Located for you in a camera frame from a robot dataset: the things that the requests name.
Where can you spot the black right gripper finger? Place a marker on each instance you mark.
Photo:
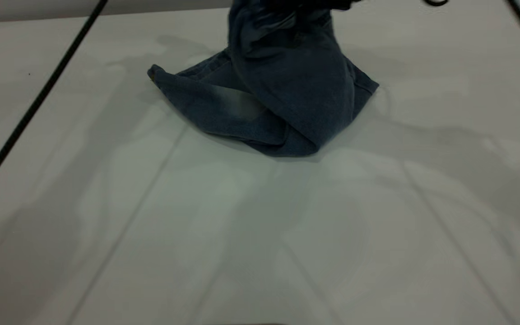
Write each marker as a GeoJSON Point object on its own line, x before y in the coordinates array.
{"type": "Point", "coordinates": [339, 3]}

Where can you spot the blue denim pants basketball print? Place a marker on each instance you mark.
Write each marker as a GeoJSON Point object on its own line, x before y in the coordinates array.
{"type": "Point", "coordinates": [278, 90]}

